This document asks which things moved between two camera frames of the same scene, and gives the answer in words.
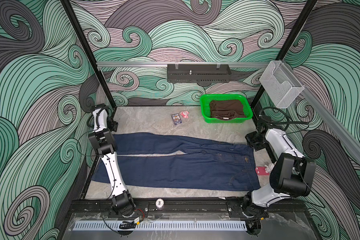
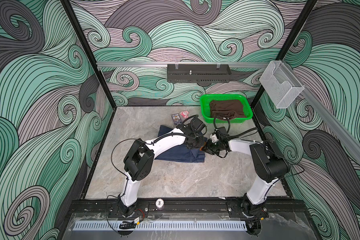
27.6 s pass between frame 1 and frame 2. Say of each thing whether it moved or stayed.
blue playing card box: stayed
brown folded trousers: stayed
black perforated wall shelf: stayed
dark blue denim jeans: moved
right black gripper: moved
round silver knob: stayed
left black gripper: moved
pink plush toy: stayed
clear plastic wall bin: stayed
